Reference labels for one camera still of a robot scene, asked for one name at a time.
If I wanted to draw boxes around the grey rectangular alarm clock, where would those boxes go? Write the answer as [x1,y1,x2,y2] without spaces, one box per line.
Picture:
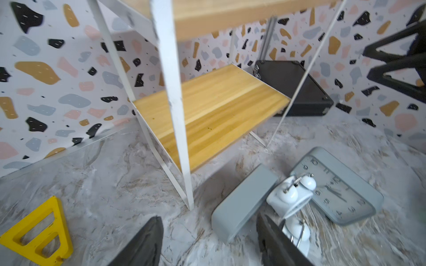
[290,147,384,226]
[211,164,278,244]

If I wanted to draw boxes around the yellow plastic triangular piece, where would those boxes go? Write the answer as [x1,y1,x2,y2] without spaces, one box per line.
[0,196,74,266]

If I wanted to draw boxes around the wooden two-tier shelf white frame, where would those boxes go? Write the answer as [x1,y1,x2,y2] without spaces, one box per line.
[87,0,348,212]

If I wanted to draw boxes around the white twin-bell alarm clock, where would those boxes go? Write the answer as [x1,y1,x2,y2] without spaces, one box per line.
[266,173,317,219]
[282,217,311,257]

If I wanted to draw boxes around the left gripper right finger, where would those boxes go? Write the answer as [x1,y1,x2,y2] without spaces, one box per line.
[256,213,313,266]

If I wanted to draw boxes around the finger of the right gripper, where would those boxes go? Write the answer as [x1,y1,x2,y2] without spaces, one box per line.
[362,19,426,104]

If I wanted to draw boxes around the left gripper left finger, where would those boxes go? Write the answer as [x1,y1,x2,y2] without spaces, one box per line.
[109,216,164,266]

